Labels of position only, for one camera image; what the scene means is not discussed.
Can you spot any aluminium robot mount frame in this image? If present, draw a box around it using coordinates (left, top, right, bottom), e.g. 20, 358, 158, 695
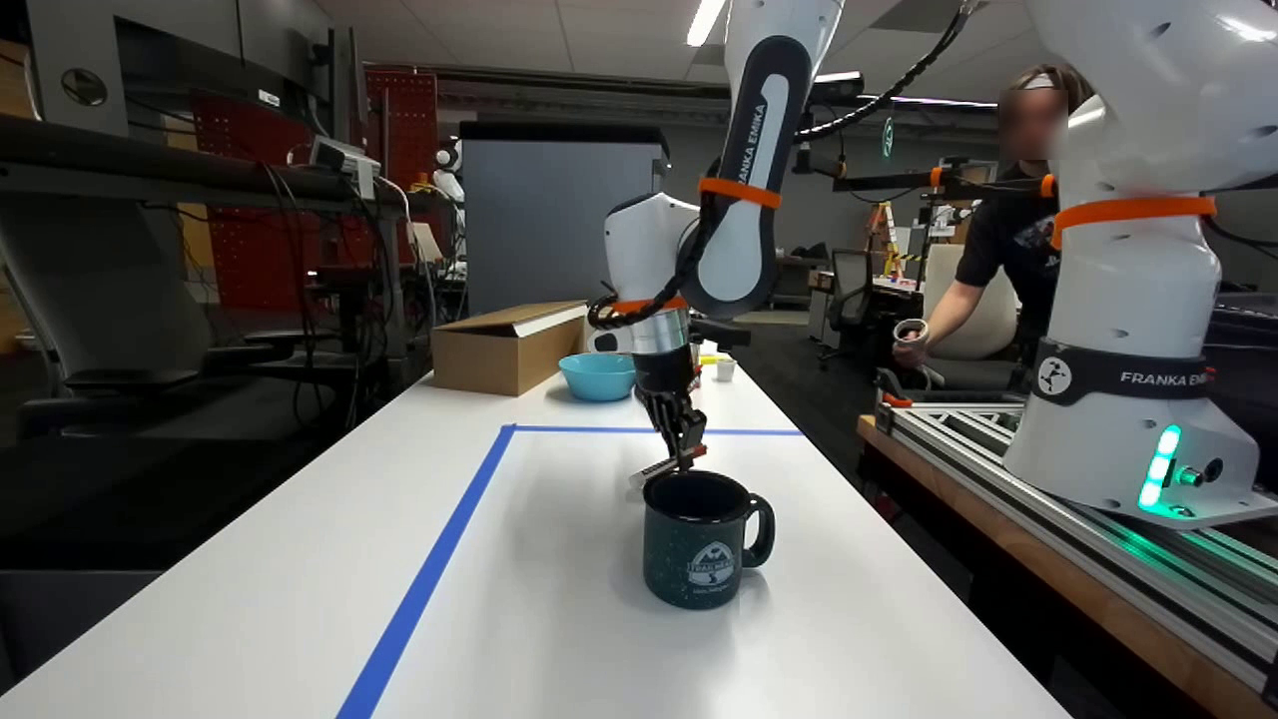
856, 396, 1278, 719

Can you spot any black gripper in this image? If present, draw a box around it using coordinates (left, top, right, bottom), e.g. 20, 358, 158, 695
636, 346, 710, 471

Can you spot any ceiling light strip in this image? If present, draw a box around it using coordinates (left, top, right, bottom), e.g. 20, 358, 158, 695
683, 0, 731, 51

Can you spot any grey shelf rack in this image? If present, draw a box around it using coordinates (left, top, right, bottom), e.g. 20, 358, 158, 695
0, 0, 410, 453

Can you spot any person in black shirt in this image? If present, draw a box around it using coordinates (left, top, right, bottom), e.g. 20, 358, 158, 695
951, 63, 1076, 393

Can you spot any bare person forearm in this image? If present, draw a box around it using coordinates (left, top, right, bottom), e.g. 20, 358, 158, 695
913, 272, 997, 356

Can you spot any dark green enamel mug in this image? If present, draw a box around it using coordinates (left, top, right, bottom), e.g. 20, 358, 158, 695
638, 466, 780, 615

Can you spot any grey panel board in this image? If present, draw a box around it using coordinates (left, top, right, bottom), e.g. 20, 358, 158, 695
457, 121, 671, 321

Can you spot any red cabinet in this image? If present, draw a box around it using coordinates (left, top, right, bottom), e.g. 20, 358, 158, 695
365, 60, 443, 193

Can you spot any blue tape line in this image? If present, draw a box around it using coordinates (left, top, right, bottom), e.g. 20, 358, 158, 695
330, 418, 808, 719

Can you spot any brown cardboard box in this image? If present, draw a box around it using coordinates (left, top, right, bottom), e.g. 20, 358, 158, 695
429, 301, 591, 401

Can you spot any light blue bowl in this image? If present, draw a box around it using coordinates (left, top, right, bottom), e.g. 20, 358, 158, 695
555, 346, 638, 406

